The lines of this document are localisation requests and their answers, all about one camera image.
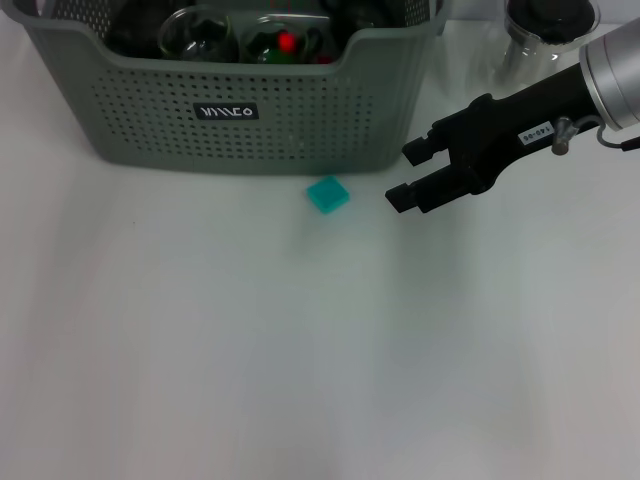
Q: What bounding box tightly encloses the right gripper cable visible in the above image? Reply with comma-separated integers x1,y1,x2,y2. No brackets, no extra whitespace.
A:
552,117,640,154

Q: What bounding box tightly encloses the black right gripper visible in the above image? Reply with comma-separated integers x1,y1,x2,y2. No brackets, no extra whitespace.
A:
384,63,601,215

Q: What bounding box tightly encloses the clear glass flask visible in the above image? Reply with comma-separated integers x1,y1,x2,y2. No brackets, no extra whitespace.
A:
439,0,601,101

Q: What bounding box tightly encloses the grey perforated storage bin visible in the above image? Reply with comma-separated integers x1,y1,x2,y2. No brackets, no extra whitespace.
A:
9,0,454,179

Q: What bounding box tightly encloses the cyan square toy brick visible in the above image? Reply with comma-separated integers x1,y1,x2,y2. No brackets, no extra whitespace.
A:
305,175,350,216

